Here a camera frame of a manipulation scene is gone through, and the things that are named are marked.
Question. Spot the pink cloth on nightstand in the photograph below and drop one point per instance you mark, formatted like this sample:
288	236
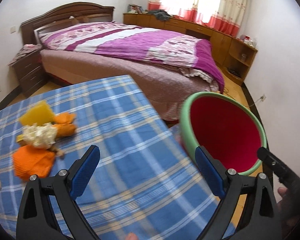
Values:
27	49

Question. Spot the blue plaid tablecloth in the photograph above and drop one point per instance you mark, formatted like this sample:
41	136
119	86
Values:
144	183

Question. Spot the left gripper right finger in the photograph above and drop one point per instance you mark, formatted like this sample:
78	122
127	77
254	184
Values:
213	172

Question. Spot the red bin green rim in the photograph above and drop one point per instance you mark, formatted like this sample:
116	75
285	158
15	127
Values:
229	131

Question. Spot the long wooden cabinet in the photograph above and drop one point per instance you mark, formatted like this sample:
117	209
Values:
232	55

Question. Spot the dark wooden bed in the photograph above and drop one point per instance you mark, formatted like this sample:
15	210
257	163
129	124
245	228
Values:
166	89

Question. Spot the right hand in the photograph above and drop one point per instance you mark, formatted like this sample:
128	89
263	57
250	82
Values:
289	217

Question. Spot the dark wooden nightstand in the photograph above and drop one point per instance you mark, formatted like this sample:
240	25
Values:
30	72

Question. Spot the yellow sponge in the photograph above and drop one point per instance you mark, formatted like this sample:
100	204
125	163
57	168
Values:
39	114

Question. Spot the left hand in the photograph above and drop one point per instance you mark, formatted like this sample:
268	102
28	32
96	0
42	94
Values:
131	236

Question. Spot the dark clothes pile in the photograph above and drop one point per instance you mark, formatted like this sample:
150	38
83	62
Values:
160	14

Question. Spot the purple floral quilt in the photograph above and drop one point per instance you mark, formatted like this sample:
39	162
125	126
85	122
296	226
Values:
186	54

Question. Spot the orange cloth rag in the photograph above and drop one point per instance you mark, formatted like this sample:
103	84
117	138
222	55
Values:
28	161

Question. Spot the white popcorn pile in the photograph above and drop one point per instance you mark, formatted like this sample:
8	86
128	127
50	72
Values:
42	137

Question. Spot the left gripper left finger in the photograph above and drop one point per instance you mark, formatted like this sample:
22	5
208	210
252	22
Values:
81	171

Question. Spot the red white curtains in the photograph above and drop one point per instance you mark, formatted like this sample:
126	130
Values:
225	16

